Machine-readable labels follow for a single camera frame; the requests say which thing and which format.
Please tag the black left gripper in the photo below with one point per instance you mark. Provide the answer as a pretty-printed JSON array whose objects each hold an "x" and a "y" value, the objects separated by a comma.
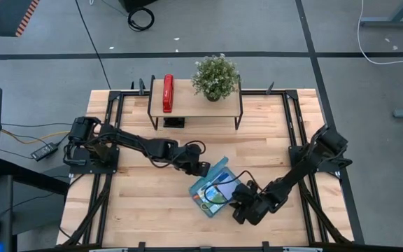
[{"x": 194, "y": 161}]

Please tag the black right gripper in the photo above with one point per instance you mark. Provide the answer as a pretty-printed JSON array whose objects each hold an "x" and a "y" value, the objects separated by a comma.
[{"x": 250, "y": 206}]

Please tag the blue translucent pencil box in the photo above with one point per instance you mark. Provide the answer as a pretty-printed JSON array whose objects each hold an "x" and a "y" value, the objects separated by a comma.
[{"x": 219, "y": 168}]

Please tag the white notepad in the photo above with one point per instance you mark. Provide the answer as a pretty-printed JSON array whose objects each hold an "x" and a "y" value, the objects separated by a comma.
[{"x": 227, "y": 187}]

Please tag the green yellow crayon box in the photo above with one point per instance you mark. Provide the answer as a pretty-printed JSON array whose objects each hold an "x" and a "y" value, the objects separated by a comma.
[{"x": 217, "y": 198}]

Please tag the orange pencil red cap eraser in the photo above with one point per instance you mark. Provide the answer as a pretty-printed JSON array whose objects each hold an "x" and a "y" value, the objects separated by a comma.
[{"x": 197, "y": 199}]

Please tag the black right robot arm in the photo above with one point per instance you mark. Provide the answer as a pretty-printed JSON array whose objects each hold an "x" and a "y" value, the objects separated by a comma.
[{"x": 292, "y": 178}]

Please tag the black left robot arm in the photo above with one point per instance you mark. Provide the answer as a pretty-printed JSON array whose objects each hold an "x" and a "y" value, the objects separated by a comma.
[{"x": 135, "y": 141}]

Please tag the wooden shelf black legs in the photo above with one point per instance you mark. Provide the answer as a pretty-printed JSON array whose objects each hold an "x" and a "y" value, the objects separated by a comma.
[{"x": 201, "y": 105}]

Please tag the red stapler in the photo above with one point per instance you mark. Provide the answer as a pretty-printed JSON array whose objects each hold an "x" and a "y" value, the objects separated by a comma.
[{"x": 168, "y": 92}]

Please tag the green potted plant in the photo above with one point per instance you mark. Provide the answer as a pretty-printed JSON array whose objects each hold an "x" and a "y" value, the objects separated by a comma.
[{"x": 215, "y": 77}]

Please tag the black power adapter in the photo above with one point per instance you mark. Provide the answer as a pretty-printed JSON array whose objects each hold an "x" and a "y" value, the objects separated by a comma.
[{"x": 44, "y": 151}]

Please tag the black orange striped mat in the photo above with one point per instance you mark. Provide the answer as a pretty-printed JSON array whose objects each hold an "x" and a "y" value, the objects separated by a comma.
[{"x": 5, "y": 17}]

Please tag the black table frame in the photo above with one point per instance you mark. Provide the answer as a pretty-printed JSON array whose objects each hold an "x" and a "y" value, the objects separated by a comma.
[{"x": 254, "y": 93}]

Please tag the grey table leg frame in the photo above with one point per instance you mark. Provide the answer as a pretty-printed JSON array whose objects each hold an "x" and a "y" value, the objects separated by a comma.
[{"x": 390, "y": 22}]

